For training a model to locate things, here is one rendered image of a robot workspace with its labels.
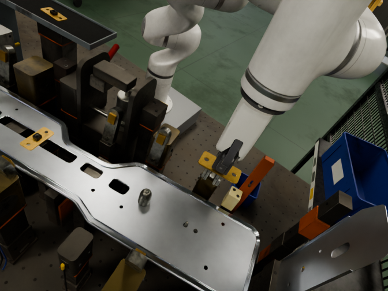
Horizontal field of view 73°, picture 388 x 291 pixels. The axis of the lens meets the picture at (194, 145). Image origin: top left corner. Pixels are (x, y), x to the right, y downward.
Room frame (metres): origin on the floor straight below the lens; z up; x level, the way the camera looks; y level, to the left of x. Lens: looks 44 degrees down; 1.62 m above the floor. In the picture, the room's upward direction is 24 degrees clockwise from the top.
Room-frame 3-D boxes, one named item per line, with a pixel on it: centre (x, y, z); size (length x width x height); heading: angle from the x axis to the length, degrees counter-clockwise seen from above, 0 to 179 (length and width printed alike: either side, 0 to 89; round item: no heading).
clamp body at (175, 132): (0.58, 0.09, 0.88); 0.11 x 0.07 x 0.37; 173
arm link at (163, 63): (1.01, 0.24, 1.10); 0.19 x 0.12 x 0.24; 117
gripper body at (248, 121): (0.35, -0.06, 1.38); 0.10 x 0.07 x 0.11; 174
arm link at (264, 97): (0.35, -0.06, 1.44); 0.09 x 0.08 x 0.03; 174
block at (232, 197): (0.47, -0.16, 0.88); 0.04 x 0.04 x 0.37; 83
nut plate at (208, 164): (0.35, -0.06, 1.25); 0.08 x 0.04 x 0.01; 84
